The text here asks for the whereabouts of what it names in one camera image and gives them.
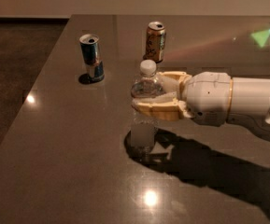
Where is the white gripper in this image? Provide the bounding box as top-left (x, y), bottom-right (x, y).
top-left (132, 71), bottom-right (232, 127)

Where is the clear plastic water bottle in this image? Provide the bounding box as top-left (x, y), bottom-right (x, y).
top-left (130, 60), bottom-right (164, 158)

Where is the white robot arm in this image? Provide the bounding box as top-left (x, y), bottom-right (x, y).
top-left (132, 71), bottom-right (270, 141)

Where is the orange soda can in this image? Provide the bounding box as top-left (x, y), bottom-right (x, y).
top-left (145, 21), bottom-right (166, 63)

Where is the blue silver energy drink can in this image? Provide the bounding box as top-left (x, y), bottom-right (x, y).
top-left (79, 34), bottom-right (105, 82)

